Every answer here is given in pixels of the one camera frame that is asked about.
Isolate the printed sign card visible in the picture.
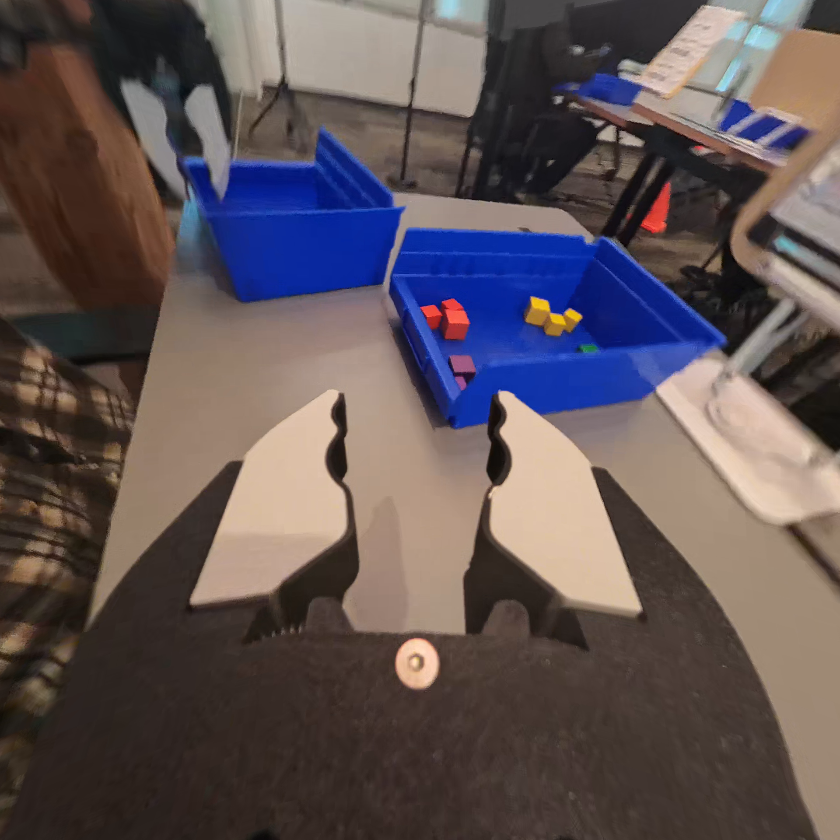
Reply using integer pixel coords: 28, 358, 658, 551
640, 5, 748, 101

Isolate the white stand with instruction board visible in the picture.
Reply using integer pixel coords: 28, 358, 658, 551
730, 29, 840, 290

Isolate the blue plastic bin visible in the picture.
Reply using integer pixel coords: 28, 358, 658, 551
182, 126, 406, 304
387, 226, 728, 431
556, 72, 643, 107
717, 98, 811, 151

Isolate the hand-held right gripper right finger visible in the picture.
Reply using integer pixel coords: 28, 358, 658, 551
462, 390, 644, 641

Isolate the wooden table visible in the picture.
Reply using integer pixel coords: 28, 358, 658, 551
564, 92, 664, 244
633, 98, 815, 263

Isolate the person's plaid shirt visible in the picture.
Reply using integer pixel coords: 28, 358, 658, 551
0, 315, 137, 815

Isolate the black tablet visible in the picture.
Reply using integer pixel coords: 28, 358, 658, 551
747, 141, 840, 293

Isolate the white tablet stand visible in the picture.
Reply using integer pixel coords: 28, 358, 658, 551
656, 256, 840, 527

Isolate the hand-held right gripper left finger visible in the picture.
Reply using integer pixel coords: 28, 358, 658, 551
189, 390, 361, 641

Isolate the brown wooden cabinet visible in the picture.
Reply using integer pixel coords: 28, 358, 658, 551
0, 39, 177, 311

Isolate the white instruction sheet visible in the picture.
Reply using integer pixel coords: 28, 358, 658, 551
768, 141, 840, 247

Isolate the silver light bar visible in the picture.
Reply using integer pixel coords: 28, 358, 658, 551
768, 230, 840, 280

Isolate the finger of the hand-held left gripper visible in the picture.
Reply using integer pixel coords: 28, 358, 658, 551
184, 84, 232, 199
120, 79, 188, 199

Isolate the black office chair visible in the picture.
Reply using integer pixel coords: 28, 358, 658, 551
469, 108, 621, 204

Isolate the orange traffic cone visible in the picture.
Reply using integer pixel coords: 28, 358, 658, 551
640, 180, 675, 235

